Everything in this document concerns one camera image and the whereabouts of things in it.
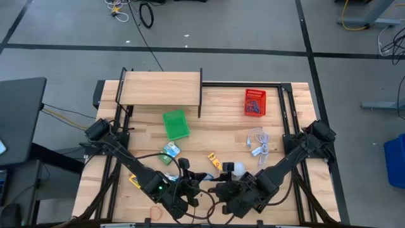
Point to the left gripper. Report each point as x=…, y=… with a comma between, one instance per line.
x=186, y=183

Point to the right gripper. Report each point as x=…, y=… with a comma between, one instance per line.
x=231, y=190

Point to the yellow Crayola crayon box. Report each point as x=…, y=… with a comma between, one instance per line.
x=134, y=181

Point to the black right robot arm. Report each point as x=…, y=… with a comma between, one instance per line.
x=284, y=161

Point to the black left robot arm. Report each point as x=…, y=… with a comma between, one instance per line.
x=126, y=158

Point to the grey desk foot bar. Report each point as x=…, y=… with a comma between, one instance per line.
x=386, y=105

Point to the black computer desk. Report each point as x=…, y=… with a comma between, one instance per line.
x=19, y=120

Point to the grey desk leg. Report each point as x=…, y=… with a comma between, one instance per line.
x=379, y=22

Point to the small yellow crayon box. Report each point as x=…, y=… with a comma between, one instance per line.
x=215, y=162

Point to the orange rubber band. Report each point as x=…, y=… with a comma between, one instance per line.
x=150, y=213

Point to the green plastic basket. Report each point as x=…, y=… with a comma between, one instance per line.
x=176, y=124

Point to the red plastic basket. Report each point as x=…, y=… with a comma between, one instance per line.
x=254, y=93

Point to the black box with LED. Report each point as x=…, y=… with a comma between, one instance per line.
x=98, y=93

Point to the blue plastic bin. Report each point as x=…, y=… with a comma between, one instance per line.
x=395, y=161

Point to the black computer mouse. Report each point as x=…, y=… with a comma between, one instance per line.
x=11, y=215

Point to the wooden shelf riser black frame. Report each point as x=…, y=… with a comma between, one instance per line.
x=161, y=88

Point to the black aluminium rig frame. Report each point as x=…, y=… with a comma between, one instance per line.
x=240, y=84

